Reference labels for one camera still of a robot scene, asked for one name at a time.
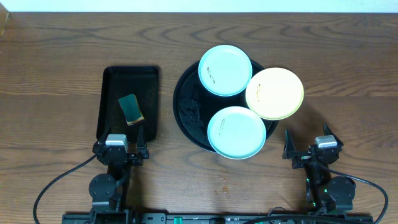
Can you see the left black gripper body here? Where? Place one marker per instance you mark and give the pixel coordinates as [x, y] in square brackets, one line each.
[134, 155]

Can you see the black round tray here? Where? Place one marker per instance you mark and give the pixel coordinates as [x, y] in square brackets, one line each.
[194, 106]

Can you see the black rectangular tray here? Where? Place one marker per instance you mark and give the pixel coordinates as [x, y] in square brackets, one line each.
[121, 81]

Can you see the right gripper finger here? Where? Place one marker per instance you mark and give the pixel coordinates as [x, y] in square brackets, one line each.
[288, 144]
[327, 131]

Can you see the yellow plate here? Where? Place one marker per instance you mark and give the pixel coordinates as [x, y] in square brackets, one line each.
[274, 93]

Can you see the light blue plate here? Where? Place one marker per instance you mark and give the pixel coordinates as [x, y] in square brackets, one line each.
[225, 70]
[236, 132]

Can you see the green and yellow sponge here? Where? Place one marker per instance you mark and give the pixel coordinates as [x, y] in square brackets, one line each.
[131, 109]

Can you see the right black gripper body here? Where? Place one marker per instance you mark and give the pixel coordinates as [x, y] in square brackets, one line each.
[305, 157]

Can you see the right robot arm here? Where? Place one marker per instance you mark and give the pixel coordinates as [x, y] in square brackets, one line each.
[326, 195]

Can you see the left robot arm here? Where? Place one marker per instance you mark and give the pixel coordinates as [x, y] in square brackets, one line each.
[108, 190]

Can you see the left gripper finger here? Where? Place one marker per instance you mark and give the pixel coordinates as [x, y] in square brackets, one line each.
[141, 142]
[102, 138]

